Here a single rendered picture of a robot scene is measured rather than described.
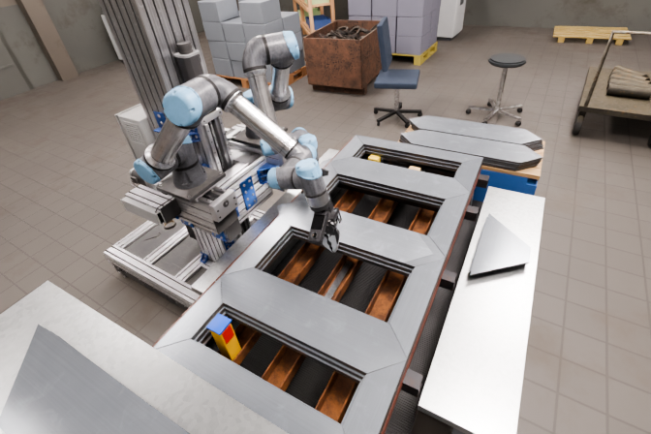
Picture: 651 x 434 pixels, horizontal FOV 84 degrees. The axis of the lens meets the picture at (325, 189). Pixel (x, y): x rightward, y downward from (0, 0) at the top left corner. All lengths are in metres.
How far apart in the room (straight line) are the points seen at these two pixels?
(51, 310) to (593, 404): 2.28
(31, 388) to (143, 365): 0.26
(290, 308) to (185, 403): 0.46
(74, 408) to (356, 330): 0.76
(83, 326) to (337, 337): 0.75
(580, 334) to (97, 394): 2.26
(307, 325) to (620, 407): 1.62
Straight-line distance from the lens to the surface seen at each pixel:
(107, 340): 1.24
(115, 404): 1.08
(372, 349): 1.21
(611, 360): 2.52
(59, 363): 1.23
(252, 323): 1.34
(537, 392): 2.27
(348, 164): 1.96
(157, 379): 1.09
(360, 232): 1.54
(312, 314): 1.29
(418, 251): 1.47
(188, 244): 2.72
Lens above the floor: 1.92
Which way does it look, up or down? 36 degrees down
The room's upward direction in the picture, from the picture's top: 6 degrees counter-clockwise
